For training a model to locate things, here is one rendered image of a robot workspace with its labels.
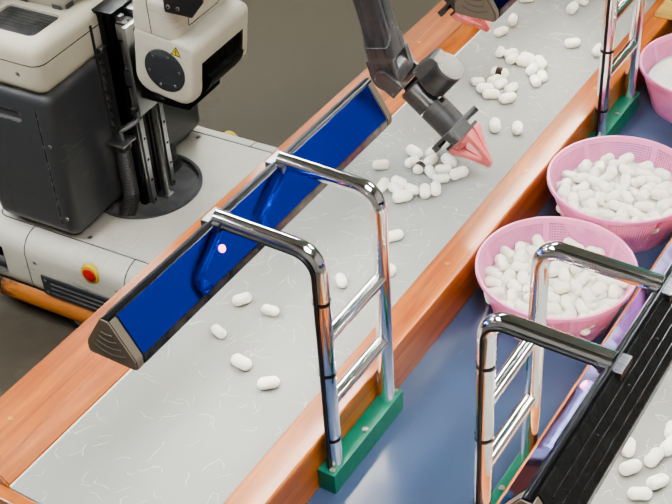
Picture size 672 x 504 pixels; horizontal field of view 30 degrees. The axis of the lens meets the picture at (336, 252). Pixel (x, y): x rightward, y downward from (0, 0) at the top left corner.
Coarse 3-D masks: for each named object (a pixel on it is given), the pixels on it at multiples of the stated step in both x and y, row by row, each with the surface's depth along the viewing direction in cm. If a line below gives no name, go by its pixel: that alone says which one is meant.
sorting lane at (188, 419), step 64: (512, 64) 262; (576, 64) 261; (320, 192) 231; (384, 192) 230; (448, 192) 229; (256, 256) 218; (192, 320) 206; (256, 320) 205; (128, 384) 195; (192, 384) 194; (256, 384) 194; (64, 448) 186; (128, 448) 185; (192, 448) 184; (256, 448) 184
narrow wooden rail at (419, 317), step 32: (576, 96) 247; (576, 128) 238; (544, 160) 231; (512, 192) 224; (544, 192) 233; (480, 224) 217; (448, 256) 211; (416, 288) 205; (448, 288) 206; (416, 320) 199; (448, 320) 211; (416, 352) 203; (320, 416) 184; (352, 416) 188; (288, 448) 180; (320, 448) 182; (256, 480) 176; (288, 480) 176
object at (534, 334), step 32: (544, 256) 157; (576, 256) 155; (544, 288) 161; (512, 320) 146; (544, 320) 165; (480, 352) 150; (512, 352) 164; (576, 352) 142; (608, 352) 141; (480, 384) 154; (480, 416) 157; (512, 416) 171; (480, 448) 161; (480, 480) 166
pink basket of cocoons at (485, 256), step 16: (512, 224) 216; (528, 224) 217; (544, 224) 217; (576, 224) 216; (592, 224) 215; (496, 240) 215; (512, 240) 217; (528, 240) 218; (544, 240) 218; (560, 240) 218; (576, 240) 217; (592, 240) 216; (608, 240) 213; (480, 256) 211; (608, 256) 214; (624, 256) 210; (480, 272) 209; (496, 304) 204; (560, 320) 197; (576, 320) 197; (592, 320) 199; (608, 320) 203; (576, 336) 202; (592, 336) 204
